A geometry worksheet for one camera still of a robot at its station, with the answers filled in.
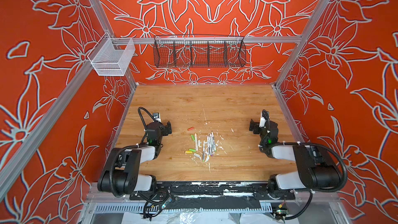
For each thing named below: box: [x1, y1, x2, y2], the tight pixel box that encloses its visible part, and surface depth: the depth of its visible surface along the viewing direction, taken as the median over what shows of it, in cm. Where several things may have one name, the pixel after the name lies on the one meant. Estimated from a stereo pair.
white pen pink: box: [210, 130, 214, 158], surface depth 90 cm
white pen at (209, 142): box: [206, 135, 212, 156], surface depth 90 cm
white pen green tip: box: [194, 132, 199, 151], surface depth 91 cm
